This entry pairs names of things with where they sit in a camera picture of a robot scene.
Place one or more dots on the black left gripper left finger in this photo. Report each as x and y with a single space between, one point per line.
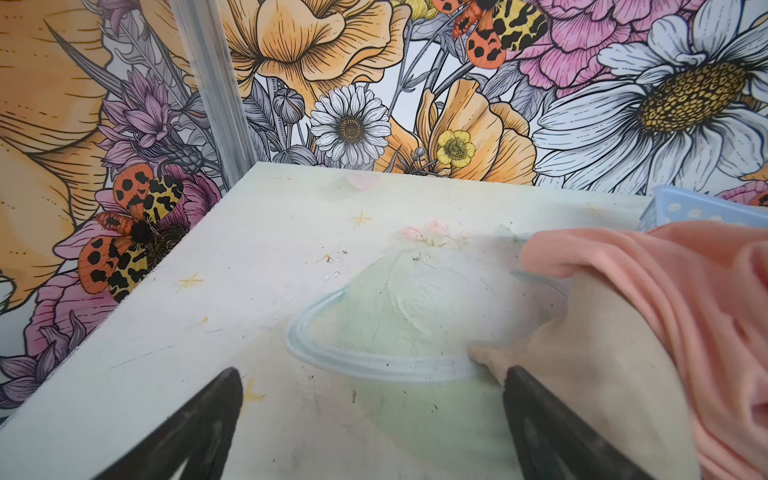
194 442

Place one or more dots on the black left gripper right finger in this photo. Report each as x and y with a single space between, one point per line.
552 442

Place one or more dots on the pink graphic t-shirt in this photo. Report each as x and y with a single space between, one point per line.
701 286

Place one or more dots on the light blue plastic basket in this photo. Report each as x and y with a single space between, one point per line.
671 204

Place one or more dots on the beige drawstring garment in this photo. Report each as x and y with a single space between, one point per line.
605 363

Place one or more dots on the left aluminium corner post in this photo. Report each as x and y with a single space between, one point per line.
205 42

